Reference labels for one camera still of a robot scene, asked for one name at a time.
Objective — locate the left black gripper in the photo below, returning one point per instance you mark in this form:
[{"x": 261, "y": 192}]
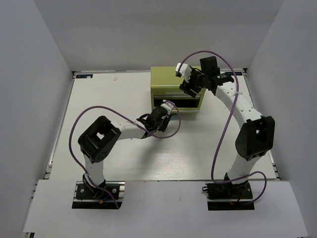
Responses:
[{"x": 166, "y": 120}]

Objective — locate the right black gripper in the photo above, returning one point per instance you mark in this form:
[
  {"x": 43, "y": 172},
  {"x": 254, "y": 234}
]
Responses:
[{"x": 187, "y": 89}]

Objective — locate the green metal drawer box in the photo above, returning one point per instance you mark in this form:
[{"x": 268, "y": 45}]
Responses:
[{"x": 165, "y": 86}]

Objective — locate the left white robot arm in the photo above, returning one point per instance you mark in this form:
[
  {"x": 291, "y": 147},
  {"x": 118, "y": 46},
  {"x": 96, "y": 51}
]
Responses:
[{"x": 98, "y": 140}]

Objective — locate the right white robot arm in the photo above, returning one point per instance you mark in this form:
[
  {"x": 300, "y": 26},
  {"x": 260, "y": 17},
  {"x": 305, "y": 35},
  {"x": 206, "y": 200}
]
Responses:
[{"x": 256, "y": 134}]

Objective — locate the right blue corner sticker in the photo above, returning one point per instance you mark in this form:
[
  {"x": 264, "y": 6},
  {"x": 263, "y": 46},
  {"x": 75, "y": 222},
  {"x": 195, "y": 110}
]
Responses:
[{"x": 237, "y": 73}]

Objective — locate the blue corner sticker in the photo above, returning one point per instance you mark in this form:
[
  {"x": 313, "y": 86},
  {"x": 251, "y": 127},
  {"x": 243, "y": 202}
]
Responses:
[
  {"x": 84, "y": 76},
  {"x": 237, "y": 73}
]

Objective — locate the left blue corner sticker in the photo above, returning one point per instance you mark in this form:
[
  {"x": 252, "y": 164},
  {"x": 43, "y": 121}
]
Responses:
[{"x": 84, "y": 76}]

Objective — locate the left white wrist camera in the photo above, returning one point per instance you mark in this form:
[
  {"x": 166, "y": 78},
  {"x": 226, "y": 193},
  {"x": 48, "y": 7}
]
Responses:
[{"x": 168, "y": 106}]

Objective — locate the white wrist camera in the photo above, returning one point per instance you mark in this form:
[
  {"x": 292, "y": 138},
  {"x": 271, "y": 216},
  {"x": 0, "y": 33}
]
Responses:
[
  {"x": 183, "y": 70},
  {"x": 168, "y": 106}
]

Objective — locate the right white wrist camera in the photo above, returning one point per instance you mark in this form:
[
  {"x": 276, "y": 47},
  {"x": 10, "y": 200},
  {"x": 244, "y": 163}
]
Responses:
[{"x": 183, "y": 70}]

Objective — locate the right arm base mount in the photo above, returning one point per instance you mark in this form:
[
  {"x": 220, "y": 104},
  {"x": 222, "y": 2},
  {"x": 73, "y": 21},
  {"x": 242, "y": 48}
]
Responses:
[{"x": 229, "y": 197}]

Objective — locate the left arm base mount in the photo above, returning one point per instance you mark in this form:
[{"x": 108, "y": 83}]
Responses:
[{"x": 84, "y": 198}]

